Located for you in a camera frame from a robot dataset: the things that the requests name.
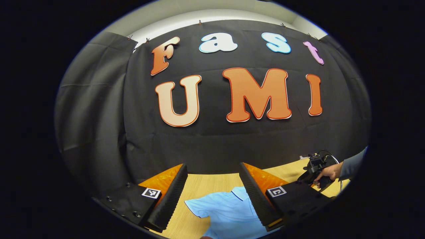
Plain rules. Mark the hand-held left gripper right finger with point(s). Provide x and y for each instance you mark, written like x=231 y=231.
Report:
x=255 y=199

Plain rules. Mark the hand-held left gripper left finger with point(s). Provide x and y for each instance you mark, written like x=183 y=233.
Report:
x=169 y=202

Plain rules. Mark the light blue T-shirt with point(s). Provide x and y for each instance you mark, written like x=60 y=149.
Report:
x=225 y=212

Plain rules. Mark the black backdrop cloth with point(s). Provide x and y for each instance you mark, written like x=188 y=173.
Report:
x=212 y=146

